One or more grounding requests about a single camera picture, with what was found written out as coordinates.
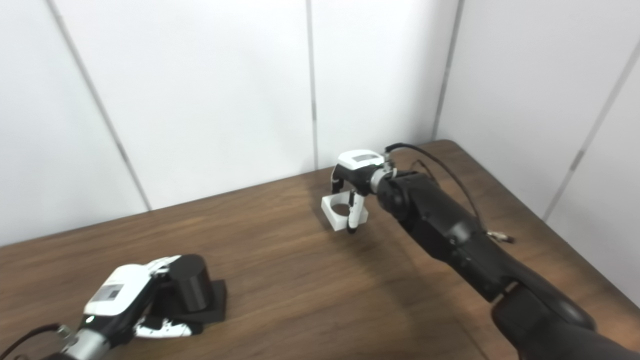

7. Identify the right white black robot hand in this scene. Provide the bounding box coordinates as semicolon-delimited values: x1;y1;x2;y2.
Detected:
330;149;386;234

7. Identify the black peg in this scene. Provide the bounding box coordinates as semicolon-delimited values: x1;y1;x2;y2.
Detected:
160;254;227;323

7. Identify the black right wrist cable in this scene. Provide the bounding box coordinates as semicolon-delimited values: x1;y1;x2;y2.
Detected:
384;143;516;244

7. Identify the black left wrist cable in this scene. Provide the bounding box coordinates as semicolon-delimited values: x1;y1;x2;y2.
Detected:
0;323;71;360

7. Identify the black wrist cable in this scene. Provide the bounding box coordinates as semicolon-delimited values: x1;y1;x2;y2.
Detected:
384;143;516;244
0;323;71;360

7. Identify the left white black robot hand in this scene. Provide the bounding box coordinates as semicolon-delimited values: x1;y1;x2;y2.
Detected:
80;255;205;346

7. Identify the white square piece with hole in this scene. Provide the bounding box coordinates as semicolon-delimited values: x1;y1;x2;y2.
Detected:
321;192;369;232

